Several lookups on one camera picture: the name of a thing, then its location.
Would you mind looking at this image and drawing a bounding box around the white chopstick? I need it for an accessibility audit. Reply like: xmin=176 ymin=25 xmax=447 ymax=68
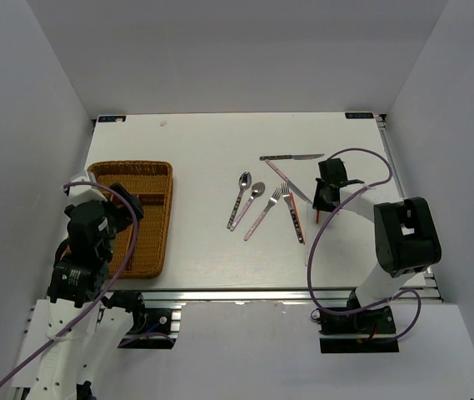
xmin=302 ymin=203 xmax=310 ymax=267

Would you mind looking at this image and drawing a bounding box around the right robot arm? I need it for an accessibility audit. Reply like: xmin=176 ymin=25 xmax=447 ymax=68
xmin=307 ymin=157 xmax=442 ymax=333

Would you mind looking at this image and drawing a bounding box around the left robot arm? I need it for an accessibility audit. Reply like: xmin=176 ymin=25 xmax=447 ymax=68
xmin=27 ymin=177 xmax=147 ymax=399

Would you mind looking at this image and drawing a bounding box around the brown wicker cutlery tray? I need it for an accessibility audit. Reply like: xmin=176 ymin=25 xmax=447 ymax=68
xmin=71 ymin=160 xmax=173 ymax=279

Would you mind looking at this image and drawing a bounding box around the orange chopstick under fork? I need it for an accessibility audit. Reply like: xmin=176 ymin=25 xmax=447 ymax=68
xmin=290 ymin=192 xmax=305 ymax=244

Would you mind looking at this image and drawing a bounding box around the right blue table label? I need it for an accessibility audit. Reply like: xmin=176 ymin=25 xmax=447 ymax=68
xmin=344 ymin=112 xmax=374 ymax=119

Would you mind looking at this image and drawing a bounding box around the blue table label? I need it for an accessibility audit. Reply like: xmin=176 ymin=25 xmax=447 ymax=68
xmin=344 ymin=112 xmax=374 ymax=119
xmin=97 ymin=115 xmax=127 ymax=123

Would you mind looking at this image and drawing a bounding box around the left blue table label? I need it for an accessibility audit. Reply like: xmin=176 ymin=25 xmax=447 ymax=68
xmin=97 ymin=115 xmax=127 ymax=123

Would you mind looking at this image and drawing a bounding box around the dark handled table knife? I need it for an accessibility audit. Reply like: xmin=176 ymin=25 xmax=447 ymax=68
xmin=259 ymin=153 xmax=325 ymax=162

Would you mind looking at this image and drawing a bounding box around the pink handled table knife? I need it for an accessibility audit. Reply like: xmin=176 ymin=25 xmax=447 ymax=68
xmin=265 ymin=160 xmax=312 ymax=204

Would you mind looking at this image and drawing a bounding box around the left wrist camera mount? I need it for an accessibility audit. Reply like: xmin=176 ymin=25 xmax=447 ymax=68
xmin=62 ymin=170 xmax=107 ymax=206

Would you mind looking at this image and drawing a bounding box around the dark handled fork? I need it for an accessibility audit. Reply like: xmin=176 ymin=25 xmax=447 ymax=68
xmin=282 ymin=183 xmax=297 ymax=235

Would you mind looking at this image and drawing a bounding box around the pink handled fork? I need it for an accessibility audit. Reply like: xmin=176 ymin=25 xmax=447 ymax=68
xmin=243 ymin=187 xmax=282 ymax=242

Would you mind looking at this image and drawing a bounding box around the pink handled spoon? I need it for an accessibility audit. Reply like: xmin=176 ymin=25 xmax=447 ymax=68
xmin=229 ymin=182 xmax=266 ymax=232

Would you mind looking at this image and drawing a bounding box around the dark handled spoon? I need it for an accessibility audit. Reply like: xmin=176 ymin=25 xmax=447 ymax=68
xmin=227 ymin=171 xmax=252 ymax=229

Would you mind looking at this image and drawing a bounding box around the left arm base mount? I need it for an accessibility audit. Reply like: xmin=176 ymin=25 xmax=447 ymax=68
xmin=90 ymin=291 xmax=175 ymax=352

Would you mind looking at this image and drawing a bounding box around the aluminium table rail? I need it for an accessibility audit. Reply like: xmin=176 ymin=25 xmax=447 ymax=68
xmin=376 ymin=114 xmax=446 ymax=301

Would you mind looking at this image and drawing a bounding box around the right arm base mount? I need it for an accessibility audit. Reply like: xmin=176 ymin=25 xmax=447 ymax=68
xmin=310 ymin=306 xmax=399 ymax=354

